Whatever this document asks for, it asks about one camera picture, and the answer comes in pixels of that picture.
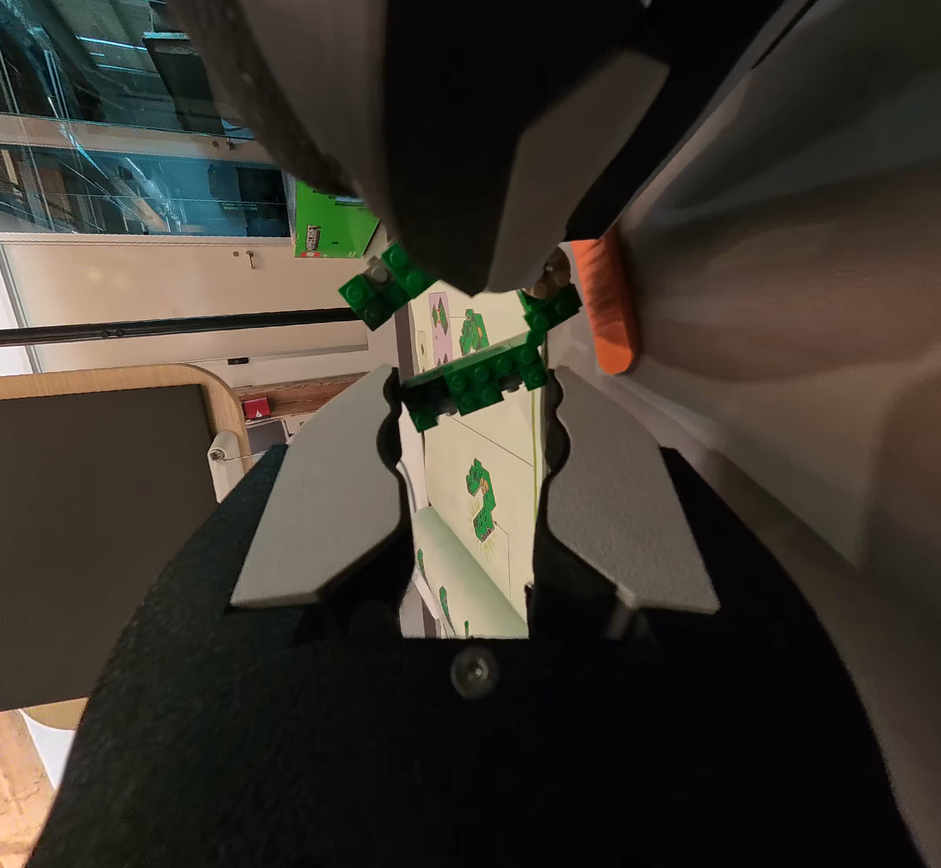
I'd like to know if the dark panel with wooden rim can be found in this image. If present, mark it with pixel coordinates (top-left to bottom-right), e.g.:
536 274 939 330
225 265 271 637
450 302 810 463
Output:
0 364 247 729

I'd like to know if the grey desk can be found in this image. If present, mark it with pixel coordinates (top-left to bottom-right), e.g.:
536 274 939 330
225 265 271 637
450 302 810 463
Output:
544 0 941 868

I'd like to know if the orange brick separator tool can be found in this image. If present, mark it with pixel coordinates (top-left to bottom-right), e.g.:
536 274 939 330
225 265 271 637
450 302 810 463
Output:
572 230 641 376

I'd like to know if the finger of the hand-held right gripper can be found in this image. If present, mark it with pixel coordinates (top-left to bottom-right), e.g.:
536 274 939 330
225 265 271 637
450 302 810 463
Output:
476 0 876 294
132 0 508 294

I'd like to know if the light green instruction booklet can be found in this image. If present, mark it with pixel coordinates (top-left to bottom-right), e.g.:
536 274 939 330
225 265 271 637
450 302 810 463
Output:
397 286 560 641

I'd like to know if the large green brick assembly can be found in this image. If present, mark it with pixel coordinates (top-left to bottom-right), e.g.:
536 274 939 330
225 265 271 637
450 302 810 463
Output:
400 339 548 434

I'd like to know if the green cardboard box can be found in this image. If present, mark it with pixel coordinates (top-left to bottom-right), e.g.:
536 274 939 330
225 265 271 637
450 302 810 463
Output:
294 177 382 260

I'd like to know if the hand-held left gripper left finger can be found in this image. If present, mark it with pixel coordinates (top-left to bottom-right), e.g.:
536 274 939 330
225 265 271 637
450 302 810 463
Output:
229 364 416 612

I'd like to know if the green brick assembly tan stud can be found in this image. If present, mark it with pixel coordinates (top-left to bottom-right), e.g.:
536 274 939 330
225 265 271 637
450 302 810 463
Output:
517 254 584 353

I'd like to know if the white cabinet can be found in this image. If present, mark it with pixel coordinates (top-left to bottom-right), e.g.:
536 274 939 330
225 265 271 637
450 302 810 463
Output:
0 232 369 372

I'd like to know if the green and grey brick piece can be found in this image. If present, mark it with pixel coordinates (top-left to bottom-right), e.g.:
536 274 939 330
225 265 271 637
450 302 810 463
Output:
338 242 436 331

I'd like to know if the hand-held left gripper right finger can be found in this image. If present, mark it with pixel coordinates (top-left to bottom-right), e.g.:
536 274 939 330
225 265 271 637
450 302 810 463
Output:
529 366 721 615

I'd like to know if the glass partition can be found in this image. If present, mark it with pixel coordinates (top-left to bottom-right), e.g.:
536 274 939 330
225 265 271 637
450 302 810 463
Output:
0 0 295 237

